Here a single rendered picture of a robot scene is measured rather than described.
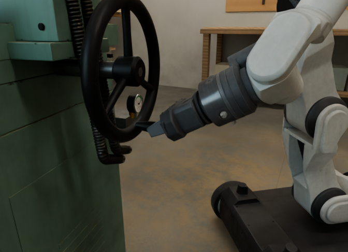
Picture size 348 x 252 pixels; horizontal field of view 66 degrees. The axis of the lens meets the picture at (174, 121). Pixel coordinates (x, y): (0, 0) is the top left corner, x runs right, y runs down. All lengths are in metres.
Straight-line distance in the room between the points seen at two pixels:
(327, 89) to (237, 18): 2.89
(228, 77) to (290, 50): 0.10
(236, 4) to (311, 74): 2.91
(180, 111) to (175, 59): 3.62
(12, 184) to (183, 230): 0.90
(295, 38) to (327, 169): 0.71
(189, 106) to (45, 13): 0.29
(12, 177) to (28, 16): 0.30
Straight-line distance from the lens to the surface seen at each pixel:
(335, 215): 1.14
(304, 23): 0.43
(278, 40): 0.43
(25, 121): 0.60
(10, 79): 0.57
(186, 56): 4.00
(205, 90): 0.45
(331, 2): 0.48
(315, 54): 0.85
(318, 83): 0.91
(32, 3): 0.54
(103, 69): 0.56
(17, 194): 0.62
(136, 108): 0.86
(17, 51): 0.55
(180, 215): 1.42
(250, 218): 1.14
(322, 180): 1.09
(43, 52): 0.51
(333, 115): 0.92
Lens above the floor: 0.90
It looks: 20 degrees down
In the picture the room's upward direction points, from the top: straight up
